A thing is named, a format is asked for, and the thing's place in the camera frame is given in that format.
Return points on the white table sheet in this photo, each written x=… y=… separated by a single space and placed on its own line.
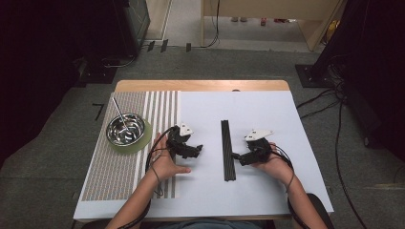
x=254 y=108

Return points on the black corner tape mark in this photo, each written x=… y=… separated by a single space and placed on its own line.
x=99 y=111

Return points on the person's right hand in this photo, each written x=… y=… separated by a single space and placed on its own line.
x=277 y=167

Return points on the silver metal chopstick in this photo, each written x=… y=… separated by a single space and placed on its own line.
x=118 y=109

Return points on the black stick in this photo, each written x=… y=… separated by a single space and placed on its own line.
x=228 y=152

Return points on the glass-fronted dark cabinet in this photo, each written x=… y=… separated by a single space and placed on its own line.
x=140 y=22

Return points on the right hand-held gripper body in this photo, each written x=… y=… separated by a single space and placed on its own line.
x=259 y=148

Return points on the steel bowl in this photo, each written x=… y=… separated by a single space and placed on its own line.
x=125 y=130

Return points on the light wooden desk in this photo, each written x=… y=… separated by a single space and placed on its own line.
x=270 y=8

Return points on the person's grey-blue clothing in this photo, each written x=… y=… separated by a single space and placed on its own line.
x=210 y=224

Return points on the yellow object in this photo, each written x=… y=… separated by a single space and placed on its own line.
x=332 y=29

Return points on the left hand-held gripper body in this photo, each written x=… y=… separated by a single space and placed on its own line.
x=177 y=141

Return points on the green round coaster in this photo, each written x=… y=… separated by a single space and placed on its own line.
x=144 y=141

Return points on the striped woven placemat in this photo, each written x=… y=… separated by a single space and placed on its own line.
x=117 y=171

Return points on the black stand base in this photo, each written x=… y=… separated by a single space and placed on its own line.
x=98 y=74
x=310 y=78

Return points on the person's left hand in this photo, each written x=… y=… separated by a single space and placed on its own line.
x=166 y=168

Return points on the black curtain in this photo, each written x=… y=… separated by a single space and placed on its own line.
x=38 y=63
x=375 y=63

